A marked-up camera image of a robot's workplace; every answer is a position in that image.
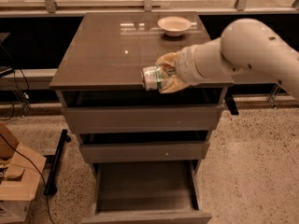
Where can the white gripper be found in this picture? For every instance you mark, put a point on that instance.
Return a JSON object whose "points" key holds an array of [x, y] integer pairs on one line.
{"points": [[184, 65]]}

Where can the cardboard box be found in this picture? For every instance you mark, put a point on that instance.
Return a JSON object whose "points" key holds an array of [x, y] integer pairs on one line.
{"points": [[20, 176]]}

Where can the middle grey drawer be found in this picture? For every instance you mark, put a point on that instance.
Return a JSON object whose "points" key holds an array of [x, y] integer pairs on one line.
{"points": [[144, 152]]}

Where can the top grey drawer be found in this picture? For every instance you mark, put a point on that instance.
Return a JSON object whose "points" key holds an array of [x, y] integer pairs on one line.
{"points": [[83, 120]]}

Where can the bottom grey open drawer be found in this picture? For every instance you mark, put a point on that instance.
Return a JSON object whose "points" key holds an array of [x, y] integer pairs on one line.
{"points": [[149, 192]]}

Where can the white bowl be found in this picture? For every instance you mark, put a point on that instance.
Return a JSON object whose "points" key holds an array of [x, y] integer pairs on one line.
{"points": [[174, 26]]}

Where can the black bracket behind cabinet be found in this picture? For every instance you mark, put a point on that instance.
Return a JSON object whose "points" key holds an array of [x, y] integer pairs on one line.
{"points": [[230, 102]]}

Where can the grey drawer cabinet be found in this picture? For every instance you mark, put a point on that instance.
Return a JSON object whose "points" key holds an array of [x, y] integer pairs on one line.
{"points": [[102, 68]]}

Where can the black metal bar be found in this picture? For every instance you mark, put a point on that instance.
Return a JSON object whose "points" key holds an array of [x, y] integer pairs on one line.
{"points": [[51, 188]]}

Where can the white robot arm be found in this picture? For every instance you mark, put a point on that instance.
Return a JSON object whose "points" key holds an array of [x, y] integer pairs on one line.
{"points": [[245, 45]]}

